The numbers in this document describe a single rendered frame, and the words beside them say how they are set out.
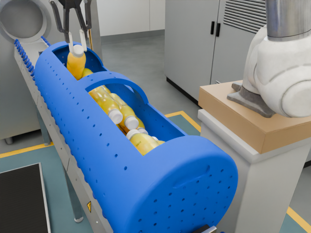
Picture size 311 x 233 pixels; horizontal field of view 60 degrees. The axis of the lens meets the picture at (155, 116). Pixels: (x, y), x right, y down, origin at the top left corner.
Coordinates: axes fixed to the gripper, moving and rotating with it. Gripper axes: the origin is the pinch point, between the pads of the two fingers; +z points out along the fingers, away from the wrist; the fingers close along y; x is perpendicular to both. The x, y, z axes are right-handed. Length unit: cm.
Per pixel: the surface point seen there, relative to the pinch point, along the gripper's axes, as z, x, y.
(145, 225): 16, 66, 10
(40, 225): 113, -32, 30
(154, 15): 83, -416, -281
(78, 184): 40.2, 23.9, 13.1
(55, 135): 39.9, -9.0, 12.8
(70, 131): 14.0, 31.9, 13.7
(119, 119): 15.1, 31.3, -0.4
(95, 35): 19, -77, -33
